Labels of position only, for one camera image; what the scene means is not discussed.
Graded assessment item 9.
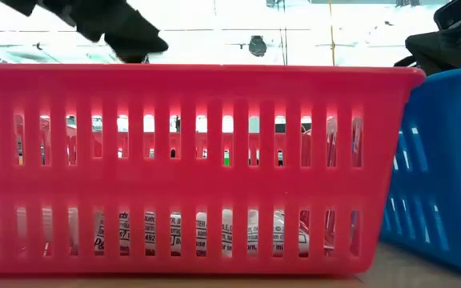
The red slotted plastic basket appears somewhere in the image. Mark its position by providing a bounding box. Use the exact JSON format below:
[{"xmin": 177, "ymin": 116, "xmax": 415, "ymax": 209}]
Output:
[{"xmin": 0, "ymin": 63, "xmax": 427, "ymax": 277}]

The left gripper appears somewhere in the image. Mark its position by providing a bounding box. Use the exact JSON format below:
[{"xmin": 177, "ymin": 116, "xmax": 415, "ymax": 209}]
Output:
[{"xmin": 0, "ymin": 0, "xmax": 170, "ymax": 65}]

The black hanging cable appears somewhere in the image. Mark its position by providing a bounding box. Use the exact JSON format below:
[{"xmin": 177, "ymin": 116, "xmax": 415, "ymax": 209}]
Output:
[{"xmin": 279, "ymin": 0, "xmax": 289, "ymax": 66}]

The dark round ceiling fixture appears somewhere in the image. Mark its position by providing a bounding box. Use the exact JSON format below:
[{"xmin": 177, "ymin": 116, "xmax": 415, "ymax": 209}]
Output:
[{"xmin": 248, "ymin": 34, "xmax": 268, "ymax": 58}]

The blue slotted plastic basket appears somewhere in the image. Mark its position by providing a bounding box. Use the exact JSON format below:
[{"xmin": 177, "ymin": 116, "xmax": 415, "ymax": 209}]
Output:
[{"xmin": 379, "ymin": 66, "xmax": 461, "ymax": 279}]

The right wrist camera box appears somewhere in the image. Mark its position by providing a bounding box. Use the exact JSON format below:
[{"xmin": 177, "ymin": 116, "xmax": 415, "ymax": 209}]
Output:
[{"xmin": 433, "ymin": 0, "xmax": 461, "ymax": 31}]

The yellow hanging cord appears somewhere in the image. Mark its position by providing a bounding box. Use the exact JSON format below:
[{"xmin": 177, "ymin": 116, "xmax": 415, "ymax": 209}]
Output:
[{"xmin": 327, "ymin": 0, "xmax": 337, "ymax": 67}]

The small toothpaste tube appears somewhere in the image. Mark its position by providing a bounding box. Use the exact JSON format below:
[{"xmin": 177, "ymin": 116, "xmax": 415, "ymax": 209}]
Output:
[{"xmin": 92, "ymin": 209, "xmax": 310, "ymax": 258}]

